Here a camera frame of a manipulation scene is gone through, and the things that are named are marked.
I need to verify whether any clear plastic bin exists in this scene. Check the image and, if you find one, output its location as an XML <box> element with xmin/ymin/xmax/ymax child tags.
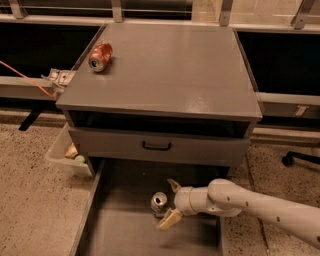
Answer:
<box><xmin>45</xmin><ymin>124</ymin><xmax>92</xmax><ymax>177</ymax></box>

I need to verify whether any black office chair base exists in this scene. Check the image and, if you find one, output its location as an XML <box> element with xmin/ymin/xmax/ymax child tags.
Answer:
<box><xmin>282</xmin><ymin>151</ymin><xmax>320</xmax><ymax>166</ymax></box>

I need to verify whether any grey drawer cabinet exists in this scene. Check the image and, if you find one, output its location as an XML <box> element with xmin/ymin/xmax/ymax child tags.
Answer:
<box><xmin>57</xmin><ymin>23</ymin><xmax>262</xmax><ymax>174</ymax></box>

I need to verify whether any green ball in bin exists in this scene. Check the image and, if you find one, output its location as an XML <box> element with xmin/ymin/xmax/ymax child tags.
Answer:
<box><xmin>75</xmin><ymin>155</ymin><xmax>86</xmax><ymax>163</ymax></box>

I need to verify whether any black drawer handle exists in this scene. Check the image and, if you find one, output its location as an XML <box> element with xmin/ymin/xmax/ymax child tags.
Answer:
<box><xmin>142</xmin><ymin>141</ymin><xmax>172</xmax><ymax>151</ymax></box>

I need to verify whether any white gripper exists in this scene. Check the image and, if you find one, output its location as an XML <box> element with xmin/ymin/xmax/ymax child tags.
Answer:
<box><xmin>157</xmin><ymin>178</ymin><xmax>196</xmax><ymax>231</ymax></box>

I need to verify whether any closed grey top drawer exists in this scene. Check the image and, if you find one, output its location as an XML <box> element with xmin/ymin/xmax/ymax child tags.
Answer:
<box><xmin>68</xmin><ymin>127</ymin><xmax>249</xmax><ymax>167</ymax></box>

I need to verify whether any crushed red soda can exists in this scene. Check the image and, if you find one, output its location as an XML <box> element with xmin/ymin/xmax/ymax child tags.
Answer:
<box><xmin>88</xmin><ymin>41</ymin><xmax>113</xmax><ymax>73</ymax></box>

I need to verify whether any orange cable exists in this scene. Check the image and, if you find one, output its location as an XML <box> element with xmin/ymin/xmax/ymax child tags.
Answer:
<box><xmin>0</xmin><ymin>59</ymin><xmax>57</xmax><ymax>100</ymax></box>

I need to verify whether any crushed 7up can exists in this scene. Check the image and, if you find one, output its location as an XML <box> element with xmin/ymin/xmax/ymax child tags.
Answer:
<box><xmin>151</xmin><ymin>192</ymin><xmax>168</xmax><ymax>218</ymax></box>

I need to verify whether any tan object in bin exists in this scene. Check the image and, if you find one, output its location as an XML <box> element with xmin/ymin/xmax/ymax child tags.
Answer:
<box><xmin>65</xmin><ymin>144</ymin><xmax>78</xmax><ymax>159</ymax></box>

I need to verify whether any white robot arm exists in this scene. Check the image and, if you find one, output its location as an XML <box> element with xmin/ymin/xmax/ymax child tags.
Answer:
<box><xmin>157</xmin><ymin>179</ymin><xmax>320</xmax><ymax>249</ymax></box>

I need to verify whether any open grey middle drawer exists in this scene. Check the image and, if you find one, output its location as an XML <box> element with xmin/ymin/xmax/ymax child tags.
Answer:
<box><xmin>70</xmin><ymin>159</ymin><xmax>228</xmax><ymax>256</ymax></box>

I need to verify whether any metal wall bracket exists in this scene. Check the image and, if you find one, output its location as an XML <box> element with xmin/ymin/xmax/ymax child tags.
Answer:
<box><xmin>42</xmin><ymin>68</ymin><xmax>76</xmax><ymax>93</ymax></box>

